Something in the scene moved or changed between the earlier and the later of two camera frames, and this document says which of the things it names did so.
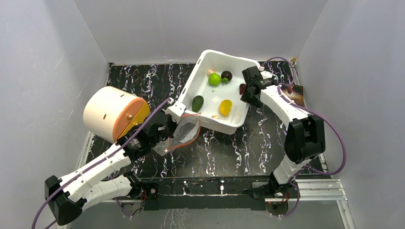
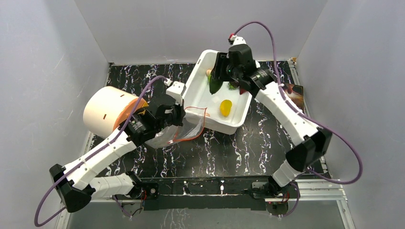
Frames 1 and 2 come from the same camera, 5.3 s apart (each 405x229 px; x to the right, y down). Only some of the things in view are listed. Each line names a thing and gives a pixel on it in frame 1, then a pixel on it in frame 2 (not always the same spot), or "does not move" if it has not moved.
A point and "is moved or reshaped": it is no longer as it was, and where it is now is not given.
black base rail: x=248 y=193 does not move
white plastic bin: x=212 y=90 does not move
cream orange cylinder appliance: x=109 y=111 does not move
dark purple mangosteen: x=226 y=77 is moved or reshaped
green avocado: x=197 y=103 → x=214 y=85
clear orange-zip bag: x=186 y=131 is moved or reshaped
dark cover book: x=294 y=93 does not move
